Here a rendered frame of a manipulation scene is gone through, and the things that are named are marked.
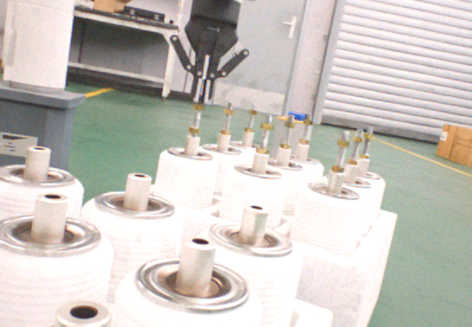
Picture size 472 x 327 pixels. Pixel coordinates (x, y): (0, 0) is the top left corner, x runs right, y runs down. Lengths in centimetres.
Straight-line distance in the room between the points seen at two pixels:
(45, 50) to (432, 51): 582
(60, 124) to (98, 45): 504
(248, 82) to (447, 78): 242
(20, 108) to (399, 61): 567
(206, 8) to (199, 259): 51
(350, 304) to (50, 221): 43
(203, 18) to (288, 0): 523
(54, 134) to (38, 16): 20
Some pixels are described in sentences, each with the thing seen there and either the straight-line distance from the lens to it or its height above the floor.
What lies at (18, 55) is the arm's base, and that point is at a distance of 93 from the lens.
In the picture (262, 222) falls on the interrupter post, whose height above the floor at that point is 27.
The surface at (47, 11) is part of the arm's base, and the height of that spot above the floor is 44.
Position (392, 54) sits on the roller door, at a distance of 626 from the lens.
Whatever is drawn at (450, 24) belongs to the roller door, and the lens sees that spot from 657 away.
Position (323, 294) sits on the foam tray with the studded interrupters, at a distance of 69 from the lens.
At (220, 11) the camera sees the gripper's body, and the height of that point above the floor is 48.
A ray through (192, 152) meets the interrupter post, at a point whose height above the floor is 26.
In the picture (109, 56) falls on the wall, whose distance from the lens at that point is 591.
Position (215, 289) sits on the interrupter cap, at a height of 25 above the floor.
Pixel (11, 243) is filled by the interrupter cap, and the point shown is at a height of 25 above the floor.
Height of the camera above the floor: 39
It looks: 8 degrees down
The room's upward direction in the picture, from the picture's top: 10 degrees clockwise
